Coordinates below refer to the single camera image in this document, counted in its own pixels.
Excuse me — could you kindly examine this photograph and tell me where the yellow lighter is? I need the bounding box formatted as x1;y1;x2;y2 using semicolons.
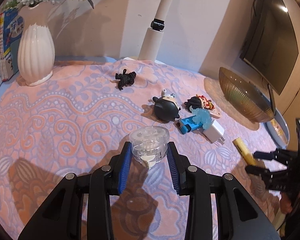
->
232;138;256;166

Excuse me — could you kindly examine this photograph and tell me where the black-haired red anime figurine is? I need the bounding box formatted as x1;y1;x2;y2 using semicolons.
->
184;94;222;119

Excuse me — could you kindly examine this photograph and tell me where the upright books stack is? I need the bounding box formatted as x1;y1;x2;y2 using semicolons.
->
0;8;24;86

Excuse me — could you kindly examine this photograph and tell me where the grey plate with food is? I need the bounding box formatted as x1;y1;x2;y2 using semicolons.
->
264;111;290;149

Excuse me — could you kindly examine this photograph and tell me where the black dragon figurine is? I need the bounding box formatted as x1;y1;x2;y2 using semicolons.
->
115;69;136;90

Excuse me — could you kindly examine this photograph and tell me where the black round-head figurine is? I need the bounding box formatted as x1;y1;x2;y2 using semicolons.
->
152;89;181;122

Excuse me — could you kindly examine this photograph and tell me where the translucent teal wave figure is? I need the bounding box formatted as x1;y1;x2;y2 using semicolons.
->
190;107;212;129

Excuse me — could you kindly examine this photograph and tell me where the white charger cube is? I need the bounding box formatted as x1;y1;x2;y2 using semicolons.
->
203;120;225;144

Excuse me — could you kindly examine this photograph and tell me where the person right hand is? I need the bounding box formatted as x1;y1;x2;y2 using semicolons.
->
280;192;293;215

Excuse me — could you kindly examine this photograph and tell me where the blue lighter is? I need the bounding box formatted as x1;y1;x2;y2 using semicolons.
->
175;116;200;134

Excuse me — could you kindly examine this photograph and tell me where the amber glass bowl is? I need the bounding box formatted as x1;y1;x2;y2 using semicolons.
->
218;67;274;123

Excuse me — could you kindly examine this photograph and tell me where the clear correction tape dispenser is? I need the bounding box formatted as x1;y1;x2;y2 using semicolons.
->
129;126;170;169

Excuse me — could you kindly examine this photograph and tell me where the black television screen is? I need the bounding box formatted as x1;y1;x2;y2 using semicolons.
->
240;0;299;94

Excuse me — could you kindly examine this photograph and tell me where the white lamp pole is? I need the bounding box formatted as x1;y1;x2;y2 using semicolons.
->
138;0;173;61

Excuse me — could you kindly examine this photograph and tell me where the white ribbed vase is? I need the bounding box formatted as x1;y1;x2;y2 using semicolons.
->
17;23;55;87

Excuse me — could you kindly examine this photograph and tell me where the pink patterned tablecloth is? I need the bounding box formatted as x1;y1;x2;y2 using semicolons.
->
0;60;280;239

